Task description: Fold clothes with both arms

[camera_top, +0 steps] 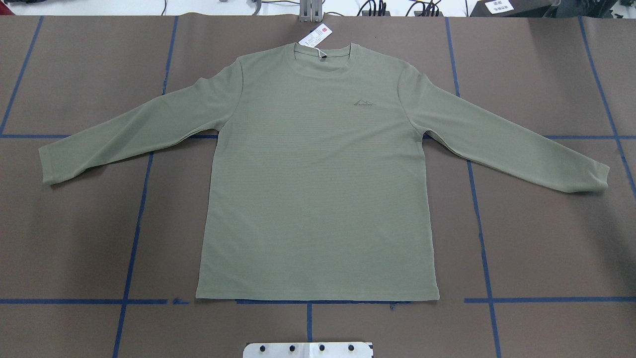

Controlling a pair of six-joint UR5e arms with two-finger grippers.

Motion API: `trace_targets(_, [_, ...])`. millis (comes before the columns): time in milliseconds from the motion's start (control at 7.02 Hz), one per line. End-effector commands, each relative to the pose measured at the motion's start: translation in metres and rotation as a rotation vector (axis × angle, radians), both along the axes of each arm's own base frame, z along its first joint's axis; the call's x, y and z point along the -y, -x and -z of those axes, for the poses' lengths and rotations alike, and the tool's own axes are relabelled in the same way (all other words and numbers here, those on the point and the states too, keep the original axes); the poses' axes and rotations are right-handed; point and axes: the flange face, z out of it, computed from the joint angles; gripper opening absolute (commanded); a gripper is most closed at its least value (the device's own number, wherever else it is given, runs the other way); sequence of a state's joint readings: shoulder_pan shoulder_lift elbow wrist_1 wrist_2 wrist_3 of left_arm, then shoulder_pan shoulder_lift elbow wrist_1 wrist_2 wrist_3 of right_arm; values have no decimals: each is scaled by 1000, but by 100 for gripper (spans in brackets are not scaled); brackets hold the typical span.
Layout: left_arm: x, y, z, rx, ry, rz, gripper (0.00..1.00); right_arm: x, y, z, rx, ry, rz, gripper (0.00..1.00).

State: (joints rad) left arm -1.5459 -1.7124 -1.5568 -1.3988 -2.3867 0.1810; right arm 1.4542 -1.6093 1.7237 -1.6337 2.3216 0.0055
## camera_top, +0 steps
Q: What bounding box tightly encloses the olive green long-sleeve shirt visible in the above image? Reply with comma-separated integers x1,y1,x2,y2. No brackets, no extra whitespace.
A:
39,43,610,301

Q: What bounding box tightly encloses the white paper hang tag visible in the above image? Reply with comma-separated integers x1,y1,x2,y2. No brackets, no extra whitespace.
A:
298,23,332,48

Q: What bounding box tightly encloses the black labelled box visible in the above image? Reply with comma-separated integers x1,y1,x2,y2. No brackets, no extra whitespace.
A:
470,0,553,18

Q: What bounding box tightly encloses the aluminium frame post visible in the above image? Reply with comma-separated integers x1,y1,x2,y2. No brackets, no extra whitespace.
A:
298,0,324,23

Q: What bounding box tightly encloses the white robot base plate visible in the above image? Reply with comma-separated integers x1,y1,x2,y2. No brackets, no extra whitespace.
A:
242,342,374,358

